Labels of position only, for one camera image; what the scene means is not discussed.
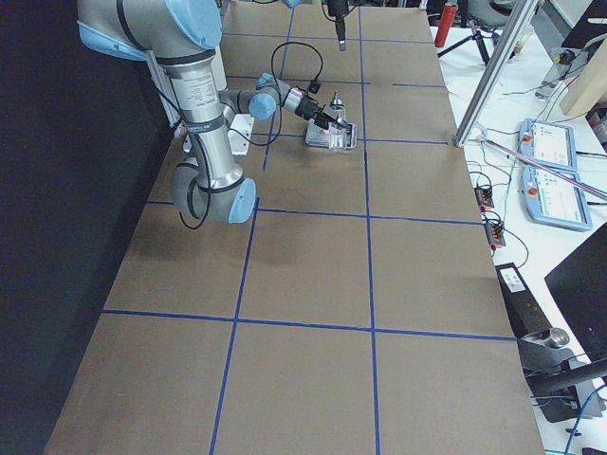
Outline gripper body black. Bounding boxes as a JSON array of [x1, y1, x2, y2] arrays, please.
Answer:
[[296, 97, 324, 120], [326, 0, 349, 22]]

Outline clear glass sauce bottle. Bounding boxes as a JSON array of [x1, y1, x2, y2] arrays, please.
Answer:
[[327, 91, 357, 151]]

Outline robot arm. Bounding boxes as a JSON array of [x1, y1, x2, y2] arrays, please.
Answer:
[[78, 1, 352, 224], [320, 0, 357, 52]]

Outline silver digital kitchen scale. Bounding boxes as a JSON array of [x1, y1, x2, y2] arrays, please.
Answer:
[[304, 119, 358, 149]]

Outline red cylinder bottle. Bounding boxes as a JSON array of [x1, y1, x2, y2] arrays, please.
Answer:
[[434, 2, 458, 48]]

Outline black tripod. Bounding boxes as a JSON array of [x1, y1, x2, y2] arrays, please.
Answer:
[[437, 22, 499, 65]]

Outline orange connector block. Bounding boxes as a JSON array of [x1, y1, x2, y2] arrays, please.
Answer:
[[474, 186, 494, 211], [483, 218, 506, 251]]

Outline brown paper table cover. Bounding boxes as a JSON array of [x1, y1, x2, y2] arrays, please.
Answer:
[[46, 3, 543, 454]]

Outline upper teach pendant tablet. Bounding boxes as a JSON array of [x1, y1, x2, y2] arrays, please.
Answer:
[[519, 118, 578, 171]]

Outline teach pendant tablet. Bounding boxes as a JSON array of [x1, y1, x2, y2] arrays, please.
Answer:
[[522, 165, 593, 231], [519, 118, 578, 171]]

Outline lower teach pendant tablet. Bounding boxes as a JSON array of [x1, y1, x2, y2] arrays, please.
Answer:
[[522, 165, 593, 231]]

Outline wooden board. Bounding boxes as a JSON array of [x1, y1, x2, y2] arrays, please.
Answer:
[[559, 0, 607, 118]]

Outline black box with label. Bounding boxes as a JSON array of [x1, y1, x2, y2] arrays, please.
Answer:
[[495, 263, 551, 338]]

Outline black monitor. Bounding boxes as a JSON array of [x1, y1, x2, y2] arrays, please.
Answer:
[[544, 226, 607, 360]]

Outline black clamp stand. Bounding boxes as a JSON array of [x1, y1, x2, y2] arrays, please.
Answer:
[[517, 328, 606, 423]]

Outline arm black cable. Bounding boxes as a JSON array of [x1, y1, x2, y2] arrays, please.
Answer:
[[177, 41, 326, 231]]

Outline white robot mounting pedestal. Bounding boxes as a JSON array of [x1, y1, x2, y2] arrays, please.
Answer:
[[164, 46, 254, 155]]

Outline aluminium frame post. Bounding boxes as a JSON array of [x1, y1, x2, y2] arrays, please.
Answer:
[[453, 0, 539, 147]]

